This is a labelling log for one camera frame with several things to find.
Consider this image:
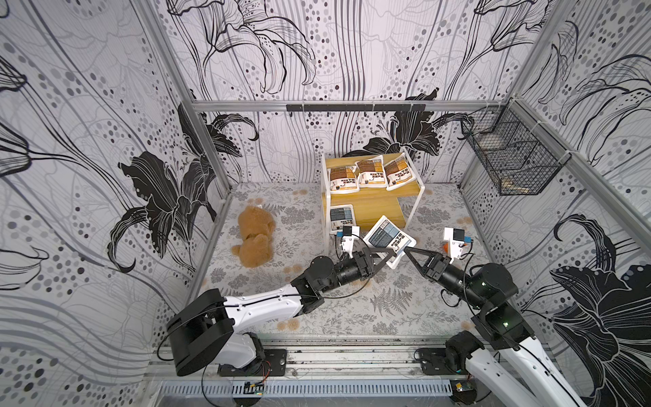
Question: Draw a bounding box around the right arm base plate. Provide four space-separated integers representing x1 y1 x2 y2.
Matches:
414 347 483 376

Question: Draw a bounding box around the brown coffee bag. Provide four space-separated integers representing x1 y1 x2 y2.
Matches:
384 153 415 191
355 155 388 188
328 166 360 194

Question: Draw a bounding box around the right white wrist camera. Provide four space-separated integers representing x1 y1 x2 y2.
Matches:
443 227 474 262

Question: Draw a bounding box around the blue coffee bag top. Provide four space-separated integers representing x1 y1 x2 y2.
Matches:
330 205 357 234

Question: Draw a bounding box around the white wooden two-tier shelf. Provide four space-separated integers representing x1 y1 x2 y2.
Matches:
320 148 426 254

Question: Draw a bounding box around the blue coffee bag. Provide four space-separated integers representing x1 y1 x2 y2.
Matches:
364 215 416 257
330 205 357 234

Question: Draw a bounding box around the black wall bar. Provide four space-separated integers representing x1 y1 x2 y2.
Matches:
286 103 426 112

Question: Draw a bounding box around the grey slotted cable duct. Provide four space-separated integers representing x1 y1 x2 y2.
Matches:
159 378 453 399

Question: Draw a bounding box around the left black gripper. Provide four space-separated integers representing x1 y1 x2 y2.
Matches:
317 245 393 293

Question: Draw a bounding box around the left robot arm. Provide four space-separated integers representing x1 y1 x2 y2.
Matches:
165 248 397 376

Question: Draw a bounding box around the brown teddy bear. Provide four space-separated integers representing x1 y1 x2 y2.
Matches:
232 205 276 268

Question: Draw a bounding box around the black wire basket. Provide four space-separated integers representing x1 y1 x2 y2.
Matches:
461 103 571 196

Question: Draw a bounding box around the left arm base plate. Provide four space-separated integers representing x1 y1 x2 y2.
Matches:
218 349 288 377

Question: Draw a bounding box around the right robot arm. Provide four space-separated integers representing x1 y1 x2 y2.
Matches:
405 248 585 406

